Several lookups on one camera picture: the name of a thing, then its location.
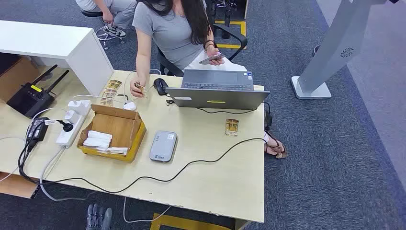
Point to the black office chair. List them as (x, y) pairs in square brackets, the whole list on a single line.
[(236, 34)]

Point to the gold patterned ID card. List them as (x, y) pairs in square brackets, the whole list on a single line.
[(142, 90)]

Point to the brown cardboard carton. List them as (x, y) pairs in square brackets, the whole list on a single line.
[(17, 77)]

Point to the black power adapter brick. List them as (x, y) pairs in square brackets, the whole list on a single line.
[(37, 130)]

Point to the black laptop power brick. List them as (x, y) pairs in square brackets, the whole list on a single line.
[(268, 120)]

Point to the black power plug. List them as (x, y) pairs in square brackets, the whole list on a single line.
[(67, 127)]

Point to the black equipment stand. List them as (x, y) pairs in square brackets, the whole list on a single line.
[(226, 16)]

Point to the open cardboard box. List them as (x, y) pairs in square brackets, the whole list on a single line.
[(119, 125)]

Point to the smartphone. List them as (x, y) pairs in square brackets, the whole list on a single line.
[(210, 59)]

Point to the white power strip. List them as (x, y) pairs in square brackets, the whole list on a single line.
[(67, 137)]

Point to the person's right hand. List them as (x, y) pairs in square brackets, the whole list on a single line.
[(137, 92)]

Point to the person's left hand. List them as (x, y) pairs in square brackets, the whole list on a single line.
[(213, 51)]

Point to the brown wooden shelf board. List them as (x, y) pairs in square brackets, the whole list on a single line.
[(16, 185)]

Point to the seated person at laptop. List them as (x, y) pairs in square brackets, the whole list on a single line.
[(171, 35)]

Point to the black computer mouse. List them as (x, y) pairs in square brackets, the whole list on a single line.
[(160, 86)]

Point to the grey laptop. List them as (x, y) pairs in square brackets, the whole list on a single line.
[(219, 98)]

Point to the grey card reader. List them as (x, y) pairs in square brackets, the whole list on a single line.
[(163, 146)]

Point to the black stool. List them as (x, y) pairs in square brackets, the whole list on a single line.
[(92, 13)]

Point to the white earbuds case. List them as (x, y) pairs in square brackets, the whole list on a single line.
[(129, 106)]

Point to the gold patterned room key card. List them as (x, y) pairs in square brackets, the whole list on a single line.
[(232, 127)]

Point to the white charger plug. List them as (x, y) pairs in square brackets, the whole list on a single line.
[(78, 104)]

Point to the person on stool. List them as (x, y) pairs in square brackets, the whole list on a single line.
[(122, 9)]

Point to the yellow floor tape line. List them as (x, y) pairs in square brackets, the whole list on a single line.
[(184, 223)]

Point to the black router with antennas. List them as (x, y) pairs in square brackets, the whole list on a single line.
[(30, 100)]

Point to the flat white packet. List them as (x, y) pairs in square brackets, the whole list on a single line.
[(114, 151)]

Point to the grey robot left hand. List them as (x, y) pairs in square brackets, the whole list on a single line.
[(98, 219)]

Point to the grey kiosk stand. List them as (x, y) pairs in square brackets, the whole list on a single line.
[(336, 47)]

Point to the brown sandal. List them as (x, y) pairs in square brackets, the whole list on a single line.
[(279, 151)]

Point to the white plug adapter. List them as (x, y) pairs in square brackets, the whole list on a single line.
[(72, 116)]

